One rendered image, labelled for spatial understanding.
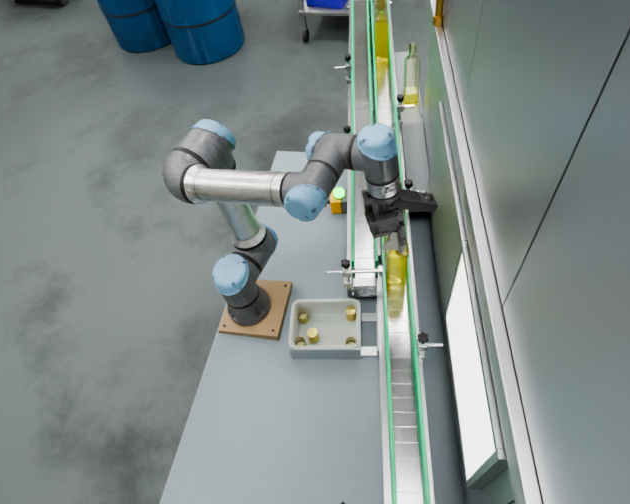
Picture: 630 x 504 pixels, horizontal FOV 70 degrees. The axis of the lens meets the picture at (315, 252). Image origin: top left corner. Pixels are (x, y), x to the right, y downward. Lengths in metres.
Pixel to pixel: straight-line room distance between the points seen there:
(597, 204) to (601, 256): 0.05
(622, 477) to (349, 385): 1.02
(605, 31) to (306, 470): 1.22
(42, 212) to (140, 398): 1.63
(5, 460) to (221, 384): 1.47
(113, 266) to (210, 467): 1.78
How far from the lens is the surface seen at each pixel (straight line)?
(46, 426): 2.72
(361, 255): 1.52
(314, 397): 1.46
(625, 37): 0.51
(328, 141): 0.97
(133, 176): 3.46
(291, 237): 1.75
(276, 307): 1.57
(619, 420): 0.52
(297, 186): 0.89
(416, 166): 1.78
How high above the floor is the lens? 2.13
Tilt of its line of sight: 55 degrees down
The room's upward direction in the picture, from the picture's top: 12 degrees counter-clockwise
